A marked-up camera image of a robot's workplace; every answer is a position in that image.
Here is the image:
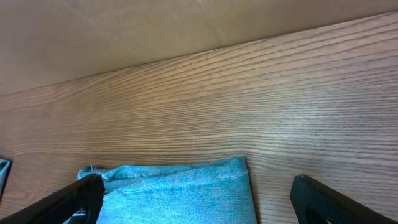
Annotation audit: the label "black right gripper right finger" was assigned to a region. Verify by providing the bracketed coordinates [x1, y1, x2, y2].
[290, 175, 397, 224]

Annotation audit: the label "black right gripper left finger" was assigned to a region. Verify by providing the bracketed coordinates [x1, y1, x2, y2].
[1, 174, 105, 224]

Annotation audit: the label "medium blue denim jeans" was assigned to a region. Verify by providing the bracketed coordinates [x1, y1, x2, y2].
[77, 157, 257, 223]

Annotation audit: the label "folded light blue jeans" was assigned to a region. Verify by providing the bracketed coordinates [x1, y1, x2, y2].
[0, 159, 12, 197]

